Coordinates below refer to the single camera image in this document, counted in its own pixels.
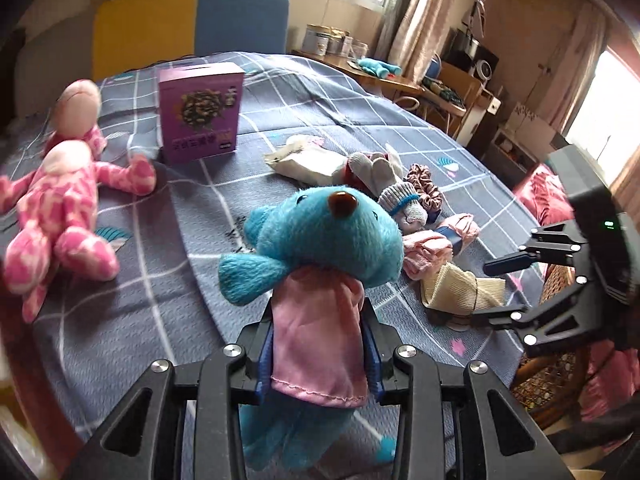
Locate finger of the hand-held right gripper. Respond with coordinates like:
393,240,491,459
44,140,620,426
482,222,594,277
470,272,609,359

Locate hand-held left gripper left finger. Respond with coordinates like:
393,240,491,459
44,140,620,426
62,310,276,480

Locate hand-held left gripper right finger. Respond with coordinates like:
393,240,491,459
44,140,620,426
361,300,576,480

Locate cream ribbed cloth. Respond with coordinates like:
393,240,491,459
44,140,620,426
420,262,507,317

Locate blue plush toy pink dress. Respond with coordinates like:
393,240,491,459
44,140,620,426
218,185,405,480

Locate brown satin scrunchie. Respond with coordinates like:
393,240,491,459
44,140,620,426
404,163,445,221

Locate grey knit glove blue cuff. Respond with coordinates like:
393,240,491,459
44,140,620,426
377,182,431,233

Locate white tissue packet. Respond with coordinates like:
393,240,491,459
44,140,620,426
263,135,351,186

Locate red cushion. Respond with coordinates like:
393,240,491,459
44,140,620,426
512,164,577,227

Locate rattan chair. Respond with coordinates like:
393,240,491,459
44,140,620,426
509,260,603,423

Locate pink folded socks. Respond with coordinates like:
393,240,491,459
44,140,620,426
401,212,482,282

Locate dark clothing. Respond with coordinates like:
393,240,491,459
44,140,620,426
542,400,640,480

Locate grey checked quilt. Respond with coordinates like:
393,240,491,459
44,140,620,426
0,50,548,461

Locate wooden cabinet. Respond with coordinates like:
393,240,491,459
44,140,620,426
424,62,493,147

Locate pale side curtain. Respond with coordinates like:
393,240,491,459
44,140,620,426
539,4,608,128

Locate black appliance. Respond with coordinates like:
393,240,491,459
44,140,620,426
444,27,501,87

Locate purple printed carton box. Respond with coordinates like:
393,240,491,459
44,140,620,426
156,63,246,166

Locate teal cloth on desk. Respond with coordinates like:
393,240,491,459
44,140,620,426
356,57,402,79

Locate large pink patterned plush toy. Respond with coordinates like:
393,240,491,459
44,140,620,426
0,139,157,325

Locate pink window curtain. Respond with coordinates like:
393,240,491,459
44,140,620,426
377,0,453,83

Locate wooden desk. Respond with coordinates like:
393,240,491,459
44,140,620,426
291,49,426,98

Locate group of tin cans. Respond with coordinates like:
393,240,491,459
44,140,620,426
303,24,368,58

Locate small pink patterned plush toy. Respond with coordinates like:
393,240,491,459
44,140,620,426
42,79,108,158

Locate yellow and blue headboard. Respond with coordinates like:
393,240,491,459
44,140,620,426
92,0,292,82

